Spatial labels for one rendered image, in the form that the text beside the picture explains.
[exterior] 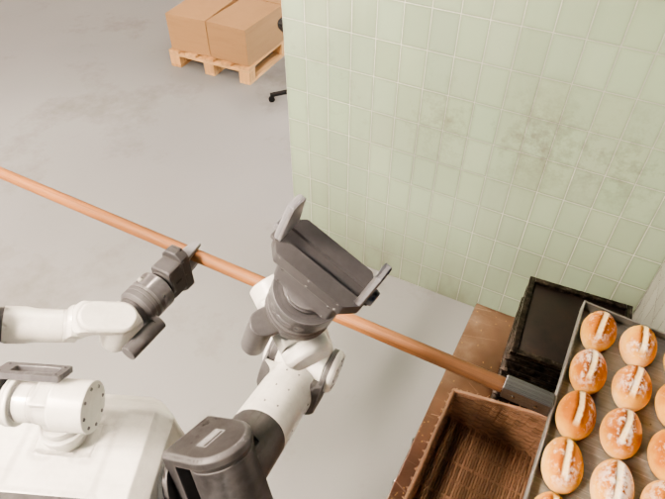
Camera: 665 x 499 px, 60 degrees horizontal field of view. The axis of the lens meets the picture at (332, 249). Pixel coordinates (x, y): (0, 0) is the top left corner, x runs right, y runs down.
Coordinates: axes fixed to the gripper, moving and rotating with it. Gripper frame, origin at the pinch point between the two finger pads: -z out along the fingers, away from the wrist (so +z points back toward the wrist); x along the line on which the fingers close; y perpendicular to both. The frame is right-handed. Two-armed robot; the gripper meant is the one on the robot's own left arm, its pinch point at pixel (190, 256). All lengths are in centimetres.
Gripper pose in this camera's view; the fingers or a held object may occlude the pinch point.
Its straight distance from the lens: 135.2
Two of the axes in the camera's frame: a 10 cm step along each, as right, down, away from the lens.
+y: 8.8, 3.4, -3.4
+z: -4.8, 6.1, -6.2
